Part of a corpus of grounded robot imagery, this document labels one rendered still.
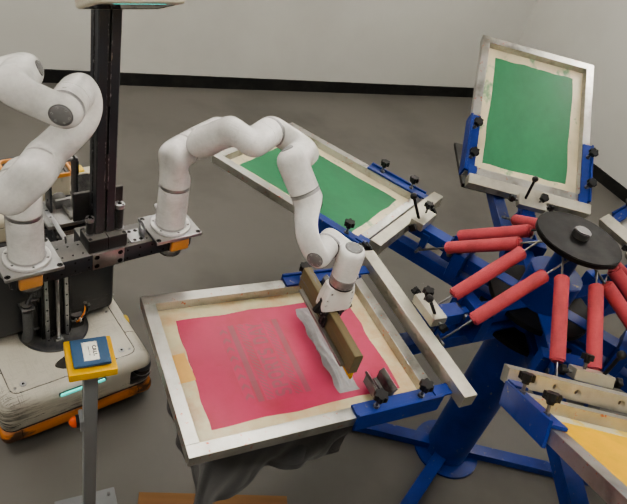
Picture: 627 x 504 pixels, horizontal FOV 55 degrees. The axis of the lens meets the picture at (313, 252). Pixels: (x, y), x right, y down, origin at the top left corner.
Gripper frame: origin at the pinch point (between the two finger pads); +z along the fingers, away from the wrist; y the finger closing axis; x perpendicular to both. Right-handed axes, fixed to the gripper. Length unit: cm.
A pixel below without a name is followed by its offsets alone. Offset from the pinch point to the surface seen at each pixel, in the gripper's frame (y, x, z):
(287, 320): 5.4, -13.3, 13.4
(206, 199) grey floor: -36, -212, 110
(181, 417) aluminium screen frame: 49, 17, 10
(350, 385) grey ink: -3.7, 16.6, 12.7
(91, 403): 67, -9, 34
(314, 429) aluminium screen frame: 15.0, 29.4, 10.4
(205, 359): 36.3, -3.0, 13.5
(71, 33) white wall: 29, -379, 70
